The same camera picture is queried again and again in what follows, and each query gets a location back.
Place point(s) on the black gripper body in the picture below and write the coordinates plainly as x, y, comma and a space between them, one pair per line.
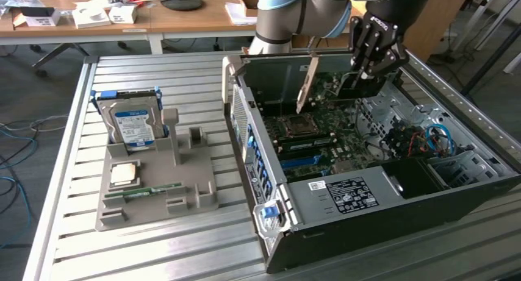
398, 6

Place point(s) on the black Nvidia graphics card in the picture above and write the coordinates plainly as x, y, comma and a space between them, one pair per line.
309, 80

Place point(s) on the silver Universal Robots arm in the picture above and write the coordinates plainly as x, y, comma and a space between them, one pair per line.
281, 19

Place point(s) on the wooden cabinet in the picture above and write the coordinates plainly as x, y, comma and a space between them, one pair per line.
444, 25

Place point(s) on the perforated metal drive cage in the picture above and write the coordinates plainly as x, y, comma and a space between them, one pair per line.
378, 116

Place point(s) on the black slanted pole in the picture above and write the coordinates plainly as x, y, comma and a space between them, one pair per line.
488, 64

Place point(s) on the white paper stack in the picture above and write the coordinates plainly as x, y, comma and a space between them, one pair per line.
239, 14

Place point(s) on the metal CPU socket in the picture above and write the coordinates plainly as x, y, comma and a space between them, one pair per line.
299, 125

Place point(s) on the green motherboard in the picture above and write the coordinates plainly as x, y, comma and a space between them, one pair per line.
350, 147

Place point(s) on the metal disk bay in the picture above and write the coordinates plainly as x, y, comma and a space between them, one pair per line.
468, 168

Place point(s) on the blue expansion slot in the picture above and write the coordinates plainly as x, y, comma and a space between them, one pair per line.
299, 163

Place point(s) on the wooden desk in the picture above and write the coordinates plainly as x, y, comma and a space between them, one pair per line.
183, 22

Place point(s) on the black round lamp base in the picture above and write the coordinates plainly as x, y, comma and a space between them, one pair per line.
180, 3

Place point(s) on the grey power supply unit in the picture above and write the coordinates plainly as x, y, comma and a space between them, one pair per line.
309, 208

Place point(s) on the orange flat item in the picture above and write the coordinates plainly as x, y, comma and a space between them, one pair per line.
138, 0

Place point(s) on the small white labelled box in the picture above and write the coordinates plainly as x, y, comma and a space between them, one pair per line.
122, 16

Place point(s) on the blue case latch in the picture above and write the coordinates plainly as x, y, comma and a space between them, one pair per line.
269, 211

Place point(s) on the open black PC case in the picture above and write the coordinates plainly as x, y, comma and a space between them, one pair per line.
366, 238

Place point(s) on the hard disk in blue caddy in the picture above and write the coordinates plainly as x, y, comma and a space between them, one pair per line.
130, 122

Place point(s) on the grey parts rack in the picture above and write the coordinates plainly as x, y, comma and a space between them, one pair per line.
163, 171

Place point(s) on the white box with round insert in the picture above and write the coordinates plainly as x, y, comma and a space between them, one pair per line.
91, 17

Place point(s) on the silver CPU chip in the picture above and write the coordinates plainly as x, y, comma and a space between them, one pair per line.
123, 174

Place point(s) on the black wheeled stand base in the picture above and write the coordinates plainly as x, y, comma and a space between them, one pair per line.
60, 51

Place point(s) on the green loose RAM stick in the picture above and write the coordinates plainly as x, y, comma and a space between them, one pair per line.
138, 192

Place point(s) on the white box with black lid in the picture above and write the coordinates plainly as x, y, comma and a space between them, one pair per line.
40, 20

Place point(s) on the white desk frame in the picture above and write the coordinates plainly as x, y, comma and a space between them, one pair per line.
513, 61

